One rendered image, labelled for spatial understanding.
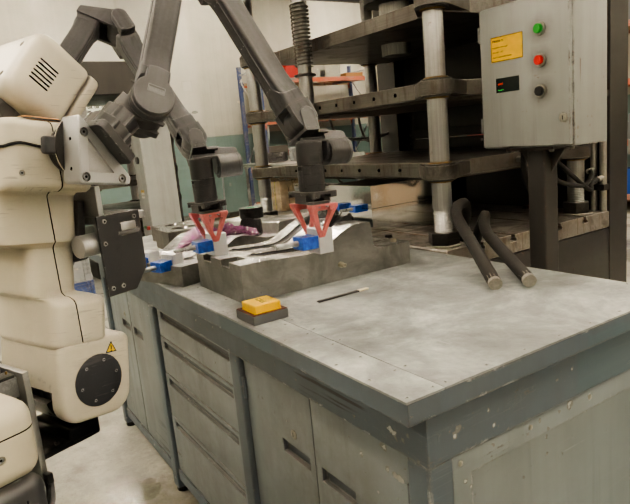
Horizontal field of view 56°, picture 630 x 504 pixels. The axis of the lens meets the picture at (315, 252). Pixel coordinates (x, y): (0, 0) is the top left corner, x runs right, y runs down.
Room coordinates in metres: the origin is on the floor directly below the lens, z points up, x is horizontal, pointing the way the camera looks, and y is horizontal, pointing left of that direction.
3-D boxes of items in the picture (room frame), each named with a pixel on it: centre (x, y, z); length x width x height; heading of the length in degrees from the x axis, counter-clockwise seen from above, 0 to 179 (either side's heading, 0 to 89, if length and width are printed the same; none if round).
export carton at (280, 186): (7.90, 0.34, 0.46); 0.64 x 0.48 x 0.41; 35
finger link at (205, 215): (1.46, 0.25, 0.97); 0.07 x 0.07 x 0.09; 31
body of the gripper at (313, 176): (1.29, -0.01, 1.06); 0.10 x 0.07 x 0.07; 32
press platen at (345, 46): (2.50, -0.41, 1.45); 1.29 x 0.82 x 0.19; 32
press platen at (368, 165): (2.50, -0.42, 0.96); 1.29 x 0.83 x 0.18; 32
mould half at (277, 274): (1.54, 0.03, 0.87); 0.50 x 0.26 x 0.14; 122
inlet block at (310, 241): (1.27, 0.03, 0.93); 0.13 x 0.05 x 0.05; 122
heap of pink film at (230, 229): (1.80, 0.29, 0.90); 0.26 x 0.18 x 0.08; 139
